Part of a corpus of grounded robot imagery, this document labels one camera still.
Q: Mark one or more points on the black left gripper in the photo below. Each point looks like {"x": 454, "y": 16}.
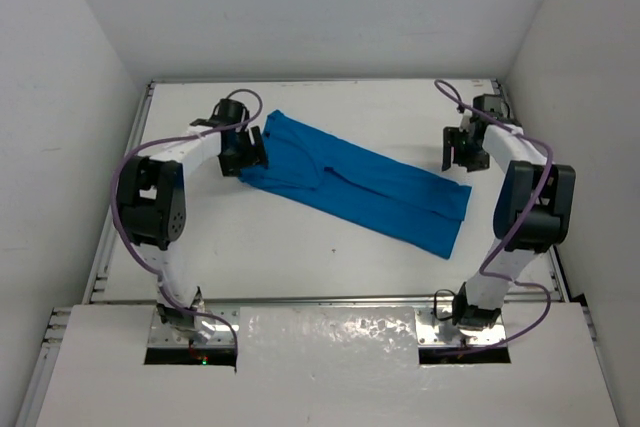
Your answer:
{"x": 242, "y": 152}

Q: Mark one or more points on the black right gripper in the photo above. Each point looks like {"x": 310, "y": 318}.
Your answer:
{"x": 452, "y": 136}

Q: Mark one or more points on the blue t shirt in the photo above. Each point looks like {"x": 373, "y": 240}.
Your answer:
{"x": 337, "y": 177}

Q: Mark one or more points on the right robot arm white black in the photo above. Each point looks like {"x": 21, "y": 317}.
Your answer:
{"x": 532, "y": 212}

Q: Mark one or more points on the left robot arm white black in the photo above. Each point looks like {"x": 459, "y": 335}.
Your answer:
{"x": 149, "y": 209}

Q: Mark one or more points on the white front cover panel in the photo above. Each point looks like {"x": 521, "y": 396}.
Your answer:
{"x": 285, "y": 377}

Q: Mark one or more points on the silver metal base rail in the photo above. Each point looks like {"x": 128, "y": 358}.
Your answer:
{"x": 429, "y": 323}

